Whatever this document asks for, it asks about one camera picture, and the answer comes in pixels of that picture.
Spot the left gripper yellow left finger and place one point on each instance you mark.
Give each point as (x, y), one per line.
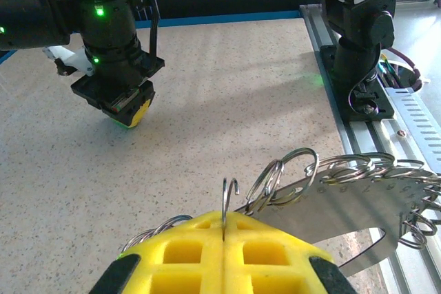
(179, 256)

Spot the aluminium mounting rail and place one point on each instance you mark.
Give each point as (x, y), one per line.
(361, 135)

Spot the brass screw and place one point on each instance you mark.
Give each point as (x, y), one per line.
(400, 133)

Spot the blue table edge trim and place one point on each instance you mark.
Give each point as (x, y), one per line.
(224, 20)

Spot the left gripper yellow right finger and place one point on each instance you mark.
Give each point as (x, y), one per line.
(268, 256)

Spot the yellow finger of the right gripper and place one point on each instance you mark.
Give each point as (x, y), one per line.
(141, 111)

